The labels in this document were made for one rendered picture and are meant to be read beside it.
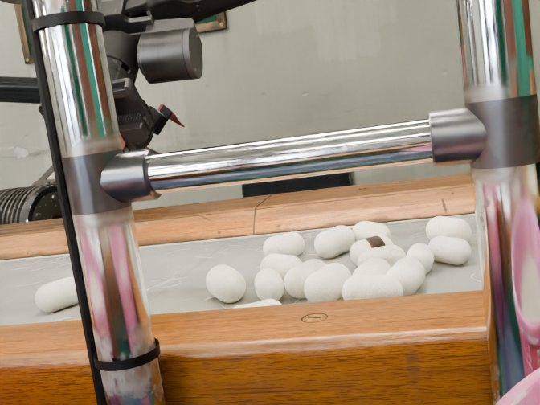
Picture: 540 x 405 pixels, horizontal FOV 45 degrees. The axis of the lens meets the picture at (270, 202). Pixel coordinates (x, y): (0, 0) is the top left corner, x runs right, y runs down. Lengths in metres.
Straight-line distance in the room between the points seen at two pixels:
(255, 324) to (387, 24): 2.25
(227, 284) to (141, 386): 0.16
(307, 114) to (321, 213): 1.93
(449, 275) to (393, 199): 0.21
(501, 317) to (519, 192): 0.04
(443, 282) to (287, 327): 0.15
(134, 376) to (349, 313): 0.10
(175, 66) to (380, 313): 0.50
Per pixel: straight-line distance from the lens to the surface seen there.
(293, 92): 2.56
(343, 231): 0.50
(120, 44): 0.77
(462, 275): 0.43
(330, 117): 2.53
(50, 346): 0.32
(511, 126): 0.22
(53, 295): 0.48
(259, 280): 0.40
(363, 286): 0.36
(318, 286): 0.38
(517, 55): 0.22
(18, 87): 1.68
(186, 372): 0.29
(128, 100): 0.70
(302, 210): 0.64
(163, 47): 0.74
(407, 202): 0.63
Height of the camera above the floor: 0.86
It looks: 8 degrees down
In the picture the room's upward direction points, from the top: 8 degrees counter-clockwise
